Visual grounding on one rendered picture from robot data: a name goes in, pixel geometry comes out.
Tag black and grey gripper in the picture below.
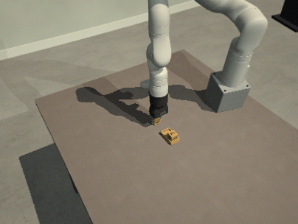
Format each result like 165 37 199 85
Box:
140 79 169 124

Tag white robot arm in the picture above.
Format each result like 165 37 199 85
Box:
146 0 268 88

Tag orange number cube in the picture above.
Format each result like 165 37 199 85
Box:
167 130 178 141
154 117 161 125

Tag orange open tray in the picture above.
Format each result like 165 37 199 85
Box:
161 128 180 145

